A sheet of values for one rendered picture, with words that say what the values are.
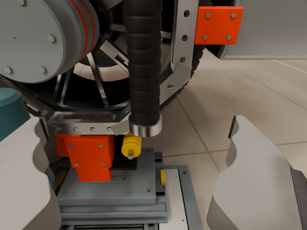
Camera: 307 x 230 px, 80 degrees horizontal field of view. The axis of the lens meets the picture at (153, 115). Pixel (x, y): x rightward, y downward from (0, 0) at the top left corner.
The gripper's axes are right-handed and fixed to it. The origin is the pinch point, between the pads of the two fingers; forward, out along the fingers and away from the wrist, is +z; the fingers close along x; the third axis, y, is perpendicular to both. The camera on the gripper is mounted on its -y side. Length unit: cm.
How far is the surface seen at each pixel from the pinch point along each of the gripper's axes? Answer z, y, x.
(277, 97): 170, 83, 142
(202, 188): 56, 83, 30
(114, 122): 30.3, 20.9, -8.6
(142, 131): 7.4, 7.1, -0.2
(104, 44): 40.5, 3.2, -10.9
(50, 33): 15.5, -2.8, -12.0
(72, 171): 49, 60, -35
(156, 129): 7.9, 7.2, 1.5
